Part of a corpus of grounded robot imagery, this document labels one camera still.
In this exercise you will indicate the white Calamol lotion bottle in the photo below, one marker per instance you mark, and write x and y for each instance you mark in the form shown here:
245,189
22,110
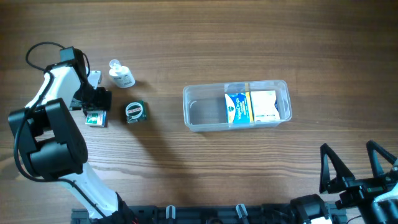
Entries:
121,75

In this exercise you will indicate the blue VapoDrops box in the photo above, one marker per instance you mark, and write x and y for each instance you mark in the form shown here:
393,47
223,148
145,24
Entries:
238,108

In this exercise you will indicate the green Zam-Buk tin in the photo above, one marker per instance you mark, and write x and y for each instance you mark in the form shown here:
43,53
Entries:
135,111

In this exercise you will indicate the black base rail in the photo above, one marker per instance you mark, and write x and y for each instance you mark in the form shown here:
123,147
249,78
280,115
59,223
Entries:
265,213

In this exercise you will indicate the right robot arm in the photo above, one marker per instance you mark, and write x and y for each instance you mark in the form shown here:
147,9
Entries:
383,209

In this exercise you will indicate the white green Panadol box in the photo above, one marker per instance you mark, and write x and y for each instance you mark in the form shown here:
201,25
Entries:
96,118

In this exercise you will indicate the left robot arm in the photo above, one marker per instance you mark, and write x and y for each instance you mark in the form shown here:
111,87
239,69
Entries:
48,145

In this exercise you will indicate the clear plastic container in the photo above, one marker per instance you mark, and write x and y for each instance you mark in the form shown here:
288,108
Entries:
205,109

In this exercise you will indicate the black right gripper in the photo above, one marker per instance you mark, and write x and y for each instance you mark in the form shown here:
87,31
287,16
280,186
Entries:
359,186

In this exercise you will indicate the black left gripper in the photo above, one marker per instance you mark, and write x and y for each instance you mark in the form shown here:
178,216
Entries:
101,99

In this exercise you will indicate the white medicine box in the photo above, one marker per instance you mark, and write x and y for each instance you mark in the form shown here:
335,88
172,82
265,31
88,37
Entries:
264,106

